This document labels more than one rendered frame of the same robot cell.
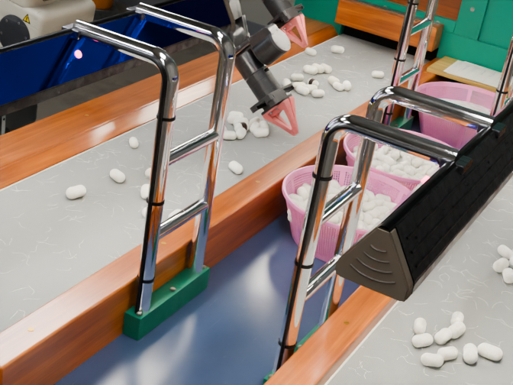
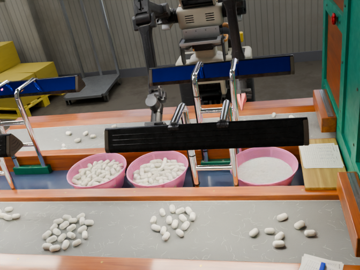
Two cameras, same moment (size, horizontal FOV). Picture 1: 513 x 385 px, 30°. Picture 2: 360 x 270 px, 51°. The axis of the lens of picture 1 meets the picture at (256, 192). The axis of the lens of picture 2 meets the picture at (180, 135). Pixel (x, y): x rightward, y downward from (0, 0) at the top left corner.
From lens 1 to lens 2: 242 cm
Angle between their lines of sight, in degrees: 71
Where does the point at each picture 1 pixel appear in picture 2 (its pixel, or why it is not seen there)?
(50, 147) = (91, 119)
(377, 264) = not seen: outside the picture
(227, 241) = (69, 164)
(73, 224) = (52, 140)
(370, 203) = (107, 175)
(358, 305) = (12, 192)
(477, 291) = (45, 217)
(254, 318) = (34, 187)
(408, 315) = (20, 206)
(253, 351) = not seen: hidden behind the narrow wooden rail
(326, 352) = not seen: outside the picture
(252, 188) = (88, 151)
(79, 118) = (118, 113)
